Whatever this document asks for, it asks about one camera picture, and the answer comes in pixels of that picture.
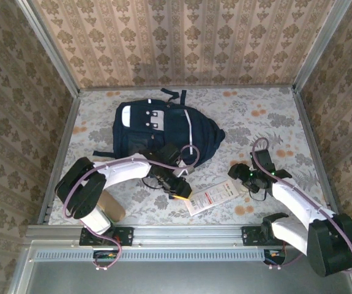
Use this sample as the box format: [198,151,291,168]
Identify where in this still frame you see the white plastic supply package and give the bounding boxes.
[183,179,241,217]

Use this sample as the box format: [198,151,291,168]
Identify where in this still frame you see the navy blue backpack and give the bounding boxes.
[92,88,226,168]

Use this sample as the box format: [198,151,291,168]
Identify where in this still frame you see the brown pencil case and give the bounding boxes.
[97,191,127,222]

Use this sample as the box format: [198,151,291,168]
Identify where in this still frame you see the floral table cover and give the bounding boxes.
[48,87,335,224]

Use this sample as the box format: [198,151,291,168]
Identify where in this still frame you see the black electronics board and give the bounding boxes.
[92,248,119,268]
[263,248,286,266]

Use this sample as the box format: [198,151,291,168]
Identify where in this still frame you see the grey metal panel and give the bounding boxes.
[9,240,352,294]

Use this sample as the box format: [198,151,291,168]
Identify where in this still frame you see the aluminium frame rail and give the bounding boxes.
[25,223,352,246]

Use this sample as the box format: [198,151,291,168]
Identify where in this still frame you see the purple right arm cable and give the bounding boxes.
[251,137,352,272]

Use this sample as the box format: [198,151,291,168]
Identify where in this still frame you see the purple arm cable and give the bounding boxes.
[62,144,201,271]
[251,137,352,272]

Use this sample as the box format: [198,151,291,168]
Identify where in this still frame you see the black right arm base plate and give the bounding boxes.
[241,225,286,246]

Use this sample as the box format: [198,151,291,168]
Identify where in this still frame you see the grey slotted cable duct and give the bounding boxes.
[34,249,266,262]

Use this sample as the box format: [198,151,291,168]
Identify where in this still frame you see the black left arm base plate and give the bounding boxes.
[79,227,134,247]

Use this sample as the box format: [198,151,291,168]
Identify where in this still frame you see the aluminium side rail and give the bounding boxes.
[291,87,342,224]
[37,91,81,225]

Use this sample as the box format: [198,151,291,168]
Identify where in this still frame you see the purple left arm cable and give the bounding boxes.
[62,144,201,271]

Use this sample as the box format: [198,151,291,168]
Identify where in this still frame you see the aluminium corner post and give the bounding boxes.
[292,0,352,92]
[15,0,81,96]

